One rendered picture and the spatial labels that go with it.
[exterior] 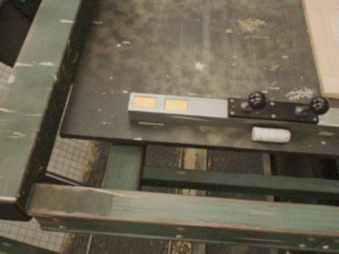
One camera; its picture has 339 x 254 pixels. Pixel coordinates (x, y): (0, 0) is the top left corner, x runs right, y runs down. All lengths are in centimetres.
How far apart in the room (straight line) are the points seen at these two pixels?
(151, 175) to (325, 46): 58
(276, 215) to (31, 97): 53
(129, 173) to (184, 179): 12
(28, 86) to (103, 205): 30
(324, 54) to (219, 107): 36
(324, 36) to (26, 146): 80
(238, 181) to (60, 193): 38
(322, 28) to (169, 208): 69
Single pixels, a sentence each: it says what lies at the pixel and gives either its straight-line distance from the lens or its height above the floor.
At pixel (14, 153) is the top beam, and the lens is 71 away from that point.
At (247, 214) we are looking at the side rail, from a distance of 68.
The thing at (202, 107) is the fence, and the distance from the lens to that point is 80.
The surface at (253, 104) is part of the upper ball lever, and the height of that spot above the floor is 153.
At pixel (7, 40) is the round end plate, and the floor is 191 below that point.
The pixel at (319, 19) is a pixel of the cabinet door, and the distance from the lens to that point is 114.
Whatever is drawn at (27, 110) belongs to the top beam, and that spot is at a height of 185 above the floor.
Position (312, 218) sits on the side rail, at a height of 137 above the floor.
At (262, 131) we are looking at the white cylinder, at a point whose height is 142.
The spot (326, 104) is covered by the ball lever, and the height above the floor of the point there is 142.
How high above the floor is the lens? 196
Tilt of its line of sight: 30 degrees down
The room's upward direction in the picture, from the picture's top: 63 degrees counter-clockwise
